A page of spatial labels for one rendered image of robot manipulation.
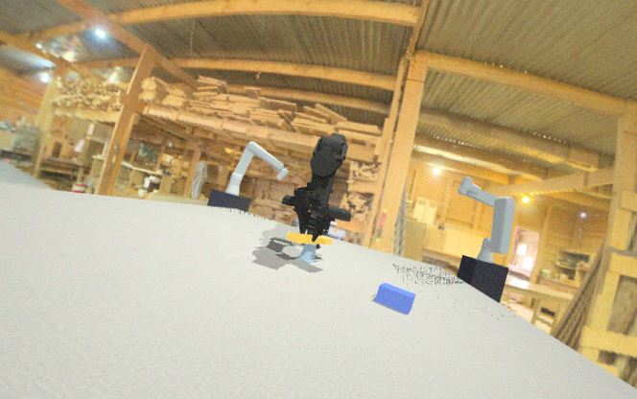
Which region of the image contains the yellow bar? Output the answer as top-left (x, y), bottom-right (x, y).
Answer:
top-left (287, 233), bottom-right (332, 245)

